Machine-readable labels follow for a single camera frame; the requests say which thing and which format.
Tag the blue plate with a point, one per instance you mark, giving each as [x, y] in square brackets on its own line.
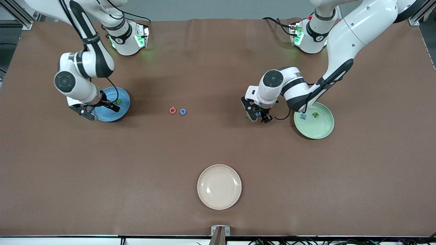
[105, 117]

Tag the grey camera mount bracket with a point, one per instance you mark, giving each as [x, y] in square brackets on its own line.
[220, 238]

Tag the green plate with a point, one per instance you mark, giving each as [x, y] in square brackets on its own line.
[316, 129]

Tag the white table edge rail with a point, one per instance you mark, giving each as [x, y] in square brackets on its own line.
[68, 241]

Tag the blue foam letter G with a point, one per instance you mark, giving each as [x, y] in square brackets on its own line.
[180, 111]

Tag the aluminium frame profile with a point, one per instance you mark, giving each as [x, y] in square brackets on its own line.
[25, 23]
[414, 22]

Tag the beige plate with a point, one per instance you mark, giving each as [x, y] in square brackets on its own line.
[219, 187]

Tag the red foam letter Q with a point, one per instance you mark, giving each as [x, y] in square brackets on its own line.
[170, 110]

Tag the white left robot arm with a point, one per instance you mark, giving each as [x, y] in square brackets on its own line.
[357, 30]

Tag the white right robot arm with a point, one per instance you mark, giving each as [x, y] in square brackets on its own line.
[78, 88]

